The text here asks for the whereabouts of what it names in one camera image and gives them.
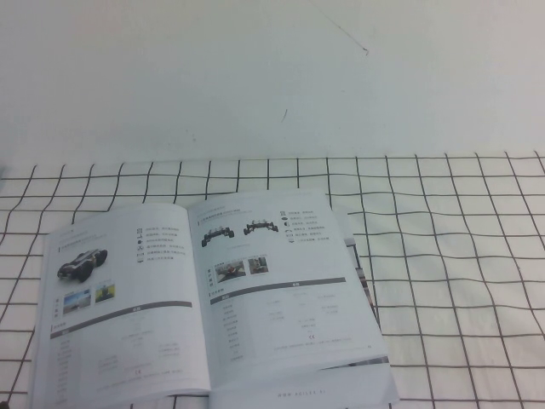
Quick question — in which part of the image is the white product brochure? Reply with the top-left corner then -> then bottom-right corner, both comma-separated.
28,189 -> 401,409

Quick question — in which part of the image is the white black grid tablecloth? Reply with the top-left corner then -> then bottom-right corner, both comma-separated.
0,149 -> 545,409

